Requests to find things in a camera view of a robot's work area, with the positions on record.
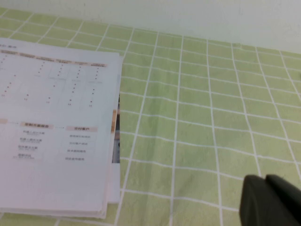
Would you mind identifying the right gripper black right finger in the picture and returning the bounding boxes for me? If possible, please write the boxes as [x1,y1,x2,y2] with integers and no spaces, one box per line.
[265,174,301,226]

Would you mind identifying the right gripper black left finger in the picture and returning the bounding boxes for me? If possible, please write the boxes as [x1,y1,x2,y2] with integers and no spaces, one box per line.
[239,174,283,226]

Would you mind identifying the white printed book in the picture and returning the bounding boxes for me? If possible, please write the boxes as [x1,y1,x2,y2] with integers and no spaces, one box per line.
[0,37,125,220]

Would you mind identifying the green checked tablecloth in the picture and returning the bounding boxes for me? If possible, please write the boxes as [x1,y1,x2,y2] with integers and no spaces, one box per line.
[0,7,301,226]

